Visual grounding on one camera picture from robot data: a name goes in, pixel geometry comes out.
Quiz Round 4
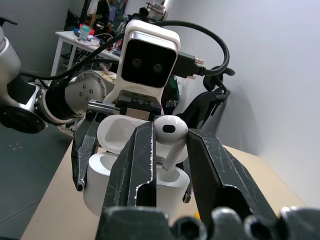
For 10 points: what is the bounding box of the red and teal box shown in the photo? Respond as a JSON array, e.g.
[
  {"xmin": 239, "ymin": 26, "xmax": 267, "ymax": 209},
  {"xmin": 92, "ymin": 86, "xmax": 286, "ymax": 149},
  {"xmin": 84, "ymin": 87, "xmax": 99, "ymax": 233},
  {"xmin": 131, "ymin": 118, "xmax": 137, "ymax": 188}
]
[{"xmin": 73, "ymin": 23, "xmax": 96, "ymax": 43}]

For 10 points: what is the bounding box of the white and green bag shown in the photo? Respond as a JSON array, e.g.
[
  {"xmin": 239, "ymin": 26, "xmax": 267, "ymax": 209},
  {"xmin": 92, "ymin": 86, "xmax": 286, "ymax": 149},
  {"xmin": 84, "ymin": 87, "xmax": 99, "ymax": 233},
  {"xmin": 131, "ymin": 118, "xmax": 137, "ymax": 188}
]
[{"xmin": 161, "ymin": 74, "xmax": 187, "ymax": 117}]

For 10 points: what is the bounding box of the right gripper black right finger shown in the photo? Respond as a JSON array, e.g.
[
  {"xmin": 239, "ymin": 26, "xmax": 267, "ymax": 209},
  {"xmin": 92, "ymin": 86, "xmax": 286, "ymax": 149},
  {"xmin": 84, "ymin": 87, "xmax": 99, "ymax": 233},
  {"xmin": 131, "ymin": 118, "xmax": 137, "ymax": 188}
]
[{"xmin": 186, "ymin": 128, "xmax": 280, "ymax": 223}]

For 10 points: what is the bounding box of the white background table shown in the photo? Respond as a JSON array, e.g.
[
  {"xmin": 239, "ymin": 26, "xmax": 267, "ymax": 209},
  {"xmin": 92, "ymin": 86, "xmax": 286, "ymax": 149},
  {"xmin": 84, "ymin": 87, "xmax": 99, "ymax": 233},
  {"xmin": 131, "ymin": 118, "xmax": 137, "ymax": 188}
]
[{"xmin": 51, "ymin": 31, "xmax": 121, "ymax": 77}]

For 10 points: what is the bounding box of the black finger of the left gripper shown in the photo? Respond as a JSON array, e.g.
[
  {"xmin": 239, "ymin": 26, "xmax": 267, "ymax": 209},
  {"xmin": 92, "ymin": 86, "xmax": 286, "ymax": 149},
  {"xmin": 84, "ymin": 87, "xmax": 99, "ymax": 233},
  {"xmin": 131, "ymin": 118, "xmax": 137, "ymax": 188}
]
[
  {"xmin": 71, "ymin": 112, "xmax": 106, "ymax": 193},
  {"xmin": 180, "ymin": 159, "xmax": 194, "ymax": 204}
]

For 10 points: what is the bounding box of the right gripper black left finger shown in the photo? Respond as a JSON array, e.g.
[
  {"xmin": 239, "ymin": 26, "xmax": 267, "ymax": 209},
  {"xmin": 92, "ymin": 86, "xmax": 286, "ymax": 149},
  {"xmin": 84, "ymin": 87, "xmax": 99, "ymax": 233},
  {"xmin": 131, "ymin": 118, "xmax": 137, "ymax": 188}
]
[{"xmin": 101, "ymin": 121, "xmax": 158, "ymax": 216}]

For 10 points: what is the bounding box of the black office chair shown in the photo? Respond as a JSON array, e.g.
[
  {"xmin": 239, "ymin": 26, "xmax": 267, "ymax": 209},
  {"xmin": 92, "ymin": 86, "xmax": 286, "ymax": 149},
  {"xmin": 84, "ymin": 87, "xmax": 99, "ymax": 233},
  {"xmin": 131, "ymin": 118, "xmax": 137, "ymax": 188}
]
[{"xmin": 181, "ymin": 66, "xmax": 236, "ymax": 131}]

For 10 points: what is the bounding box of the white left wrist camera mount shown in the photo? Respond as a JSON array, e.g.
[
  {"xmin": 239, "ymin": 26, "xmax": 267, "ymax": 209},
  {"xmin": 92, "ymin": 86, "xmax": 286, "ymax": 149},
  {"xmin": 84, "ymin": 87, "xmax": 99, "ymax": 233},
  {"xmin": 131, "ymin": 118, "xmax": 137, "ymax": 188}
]
[{"xmin": 102, "ymin": 19, "xmax": 181, "ymax": 118}]

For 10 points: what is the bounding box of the person in dark clothes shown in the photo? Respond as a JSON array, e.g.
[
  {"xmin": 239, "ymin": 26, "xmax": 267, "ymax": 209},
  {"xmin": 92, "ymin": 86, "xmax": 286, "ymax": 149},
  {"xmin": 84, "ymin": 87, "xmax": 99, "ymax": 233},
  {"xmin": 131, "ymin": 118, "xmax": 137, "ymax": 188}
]
[{"xmin": 94, "ymin": 0, "xmax": 113, "ymax": 29}]

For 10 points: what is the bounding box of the white earbud charging case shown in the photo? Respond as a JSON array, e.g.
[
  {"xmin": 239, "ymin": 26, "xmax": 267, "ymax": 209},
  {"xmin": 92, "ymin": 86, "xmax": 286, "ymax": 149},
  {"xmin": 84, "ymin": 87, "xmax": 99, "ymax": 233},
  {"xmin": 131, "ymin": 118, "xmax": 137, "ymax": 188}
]
[{"xmin": 83, "ymin": 114, "xmax": 191, "ymax": 218}]

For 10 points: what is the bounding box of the black wire shelf rack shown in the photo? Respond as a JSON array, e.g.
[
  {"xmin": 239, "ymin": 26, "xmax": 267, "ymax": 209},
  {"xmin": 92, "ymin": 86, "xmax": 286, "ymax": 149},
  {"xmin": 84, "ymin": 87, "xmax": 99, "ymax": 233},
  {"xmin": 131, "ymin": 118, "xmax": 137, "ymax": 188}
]
[{"xmin": 145, "ymin": 0, "xmax": 169, "ymax": 21}]

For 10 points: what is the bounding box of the white earbud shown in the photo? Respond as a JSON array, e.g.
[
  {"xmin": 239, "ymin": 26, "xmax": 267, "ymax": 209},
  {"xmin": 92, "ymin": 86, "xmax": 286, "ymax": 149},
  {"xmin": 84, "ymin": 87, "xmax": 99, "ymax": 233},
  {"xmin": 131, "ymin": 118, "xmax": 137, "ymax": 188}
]
[{"xmin": 152, "ymin": 114, "xmax": 189, "ymax": 173}]

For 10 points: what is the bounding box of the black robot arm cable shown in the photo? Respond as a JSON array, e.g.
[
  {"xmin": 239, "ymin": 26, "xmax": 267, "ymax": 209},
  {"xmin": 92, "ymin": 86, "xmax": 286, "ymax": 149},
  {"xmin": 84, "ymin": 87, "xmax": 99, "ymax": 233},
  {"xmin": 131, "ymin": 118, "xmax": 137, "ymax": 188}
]
[{"xmin": 19, "ymin": 19, "xmax": 236, "ymax": 81}]

